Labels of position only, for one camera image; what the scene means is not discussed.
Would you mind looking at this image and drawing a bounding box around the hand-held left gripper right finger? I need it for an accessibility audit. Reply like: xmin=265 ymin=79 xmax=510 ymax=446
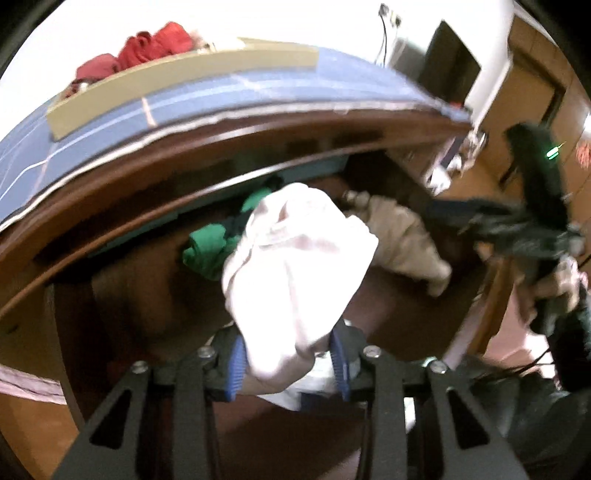
xmin=329 ymin=320 xmax=529 ymax=480

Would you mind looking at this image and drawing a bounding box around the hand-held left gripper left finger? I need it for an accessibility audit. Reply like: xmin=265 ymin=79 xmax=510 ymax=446
xmin=51 ymin=325 xmax=247 ymax=480

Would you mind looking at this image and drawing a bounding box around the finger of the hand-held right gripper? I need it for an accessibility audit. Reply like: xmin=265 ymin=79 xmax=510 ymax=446
xmin=422 ymin=198 xmax=490 ymax=236

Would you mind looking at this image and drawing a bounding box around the beige sock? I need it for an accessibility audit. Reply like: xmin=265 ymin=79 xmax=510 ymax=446
xmin=344 ymin=190 xmax=453 ymax=297

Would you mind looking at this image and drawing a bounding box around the dark wooden desk drawer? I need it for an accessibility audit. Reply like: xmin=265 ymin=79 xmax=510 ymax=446
xmin=44 ymin=152 xmax=497 ymax=425

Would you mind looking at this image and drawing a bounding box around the pale pink underwear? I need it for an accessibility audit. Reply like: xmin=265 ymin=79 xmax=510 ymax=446
xmin=222 ymin=182 xmax=380 ymax=411

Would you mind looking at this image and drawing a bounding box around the green and black underwear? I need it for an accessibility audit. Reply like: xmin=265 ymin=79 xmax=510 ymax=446
xmin=182 ymin=224 xmax=243 ymax=282

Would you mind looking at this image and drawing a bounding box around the gold cardboard tray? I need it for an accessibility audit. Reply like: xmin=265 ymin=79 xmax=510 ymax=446
xmin=46 ymin=37 xmax=320 ymax=141

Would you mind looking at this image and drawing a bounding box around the cream white underwear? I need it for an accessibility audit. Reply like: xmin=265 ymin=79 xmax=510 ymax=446
xmin=191 ymin=30 xmax=220 ymax=51

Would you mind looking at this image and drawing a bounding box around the dark red underwear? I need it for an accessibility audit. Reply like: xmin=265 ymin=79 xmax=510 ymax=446
xmin=69 ymin=53 xmax=122 ymax=93

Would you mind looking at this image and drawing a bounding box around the bright red lace underwear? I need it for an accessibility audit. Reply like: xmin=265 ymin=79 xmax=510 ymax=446
xmin=116 ymin=21 xmax=195 ymax=71

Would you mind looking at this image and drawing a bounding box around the person's right hand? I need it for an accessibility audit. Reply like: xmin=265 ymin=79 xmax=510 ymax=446
xmin=531 ymin=256 xmax=583 ymax=319

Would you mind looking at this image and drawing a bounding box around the cluttered low shelf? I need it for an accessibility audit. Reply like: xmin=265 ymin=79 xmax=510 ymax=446
xmin=422 ymin=129 xmax=490 ymax=195

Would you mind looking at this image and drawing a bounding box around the wooden cabinet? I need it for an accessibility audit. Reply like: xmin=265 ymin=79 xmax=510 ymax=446
xmin=471 ymin=11 xmax=591 ymax=185

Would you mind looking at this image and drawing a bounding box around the pink floral cloth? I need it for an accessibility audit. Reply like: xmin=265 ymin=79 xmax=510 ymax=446
xmin=482 ymin=272 xmax=555 ymax=370

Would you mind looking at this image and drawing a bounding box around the black monitor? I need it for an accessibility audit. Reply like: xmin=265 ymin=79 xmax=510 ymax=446
xmin=422 ymin=21 xmax=482 ymax=109

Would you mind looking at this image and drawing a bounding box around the person's right leg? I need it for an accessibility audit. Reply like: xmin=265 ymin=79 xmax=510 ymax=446
xmin=462 ymin=355 xmax=591 ymax=480

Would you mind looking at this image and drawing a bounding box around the blue plaid tablecloth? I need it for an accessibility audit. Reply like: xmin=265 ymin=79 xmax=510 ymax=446
xmin=0 ymin=45 xmax=472 ymax=227

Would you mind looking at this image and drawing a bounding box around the black cable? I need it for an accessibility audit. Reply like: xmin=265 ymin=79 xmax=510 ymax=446
xmin=375 ymin=16 xmax=389 ymax=65

